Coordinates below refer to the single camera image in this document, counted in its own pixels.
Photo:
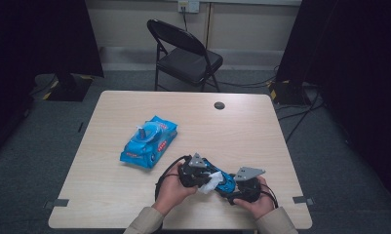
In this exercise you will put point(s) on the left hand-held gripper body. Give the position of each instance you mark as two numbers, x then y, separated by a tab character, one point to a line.
191	177

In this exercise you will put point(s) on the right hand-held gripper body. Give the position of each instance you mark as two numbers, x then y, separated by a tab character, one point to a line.
248	188

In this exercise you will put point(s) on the white wet wipe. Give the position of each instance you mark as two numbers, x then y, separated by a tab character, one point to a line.
211	183

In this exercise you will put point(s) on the blue wet wipes pack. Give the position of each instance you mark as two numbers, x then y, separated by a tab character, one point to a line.
150	146

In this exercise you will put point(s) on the person's right hand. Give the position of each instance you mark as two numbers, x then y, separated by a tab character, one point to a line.
264	203

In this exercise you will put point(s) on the person's left hand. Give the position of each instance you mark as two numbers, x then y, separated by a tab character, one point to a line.
172	191

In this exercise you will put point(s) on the grey tape strip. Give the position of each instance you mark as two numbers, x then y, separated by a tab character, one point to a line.
302	200
58	203

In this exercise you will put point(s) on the round table grommet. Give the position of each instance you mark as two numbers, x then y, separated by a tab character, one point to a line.
219	105

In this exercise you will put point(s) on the black stand base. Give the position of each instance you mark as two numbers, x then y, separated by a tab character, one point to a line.
69	89
289	94

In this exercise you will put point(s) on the black folding chair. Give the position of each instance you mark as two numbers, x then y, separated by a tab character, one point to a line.
189	65

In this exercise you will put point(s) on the black floor tape strip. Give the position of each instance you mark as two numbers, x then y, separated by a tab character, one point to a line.
80	127

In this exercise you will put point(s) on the black curtain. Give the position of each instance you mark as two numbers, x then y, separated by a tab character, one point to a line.
352	65
37	32

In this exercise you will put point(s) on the white wall power outlet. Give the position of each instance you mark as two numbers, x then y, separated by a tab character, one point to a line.
188	6

